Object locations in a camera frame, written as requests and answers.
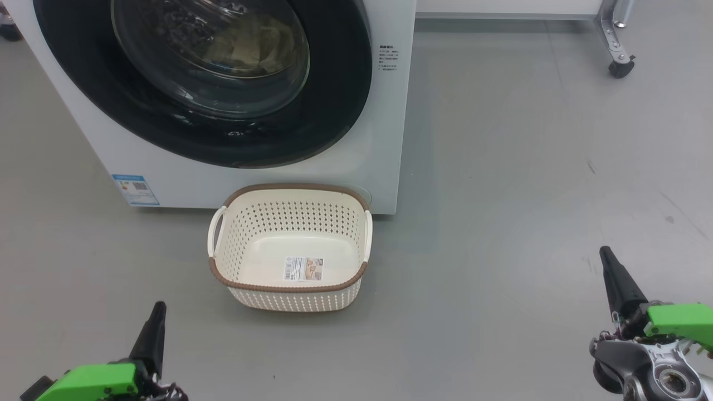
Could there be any stainless steel washing machine drum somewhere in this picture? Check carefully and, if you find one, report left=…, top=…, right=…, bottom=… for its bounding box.
left=111, top=0, right=310, bottom=119

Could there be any pale yellow bear-print garment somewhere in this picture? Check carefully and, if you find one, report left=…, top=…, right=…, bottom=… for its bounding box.
left=240, top=14, right=296, bottom=76

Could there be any round black glass washer door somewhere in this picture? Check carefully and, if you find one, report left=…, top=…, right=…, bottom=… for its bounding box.
left=33, top=0, right=373, bottom=169

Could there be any white front-load washing machine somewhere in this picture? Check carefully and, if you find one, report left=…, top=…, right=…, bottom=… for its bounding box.
left=3, top=0, right=417, bottom=215

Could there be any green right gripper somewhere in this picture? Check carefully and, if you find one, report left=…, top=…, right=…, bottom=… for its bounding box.
left=599, top=247, right=713, bottom=351

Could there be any basket product label sticker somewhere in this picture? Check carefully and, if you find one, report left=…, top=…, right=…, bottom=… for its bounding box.
left=284, top=256, right=325, bottom=282

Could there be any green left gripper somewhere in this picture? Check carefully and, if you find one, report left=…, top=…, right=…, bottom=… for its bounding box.
left=36, top=302, right=187, bottom=401

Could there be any blue energy label sticker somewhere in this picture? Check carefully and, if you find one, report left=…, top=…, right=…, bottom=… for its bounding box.
left=111, top=174, right=160, bottom=207

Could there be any yellow garment with blue trim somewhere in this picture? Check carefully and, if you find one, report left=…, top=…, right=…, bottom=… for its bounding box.
left=203, top=33, right=262, bottom=73

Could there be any metal stand leg with caster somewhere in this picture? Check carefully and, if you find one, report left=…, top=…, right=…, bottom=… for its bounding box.
left=0, top=8, right=23, bottom=42
left=595, top=0, right=636, bottom=79

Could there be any white partition panel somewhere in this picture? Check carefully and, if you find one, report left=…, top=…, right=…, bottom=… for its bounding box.
left=415, top=0, right=603, bottom=21

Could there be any cream perforated laundry basket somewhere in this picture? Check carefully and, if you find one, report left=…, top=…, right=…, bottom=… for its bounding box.
left=208, top=183, right=373, bottom=312

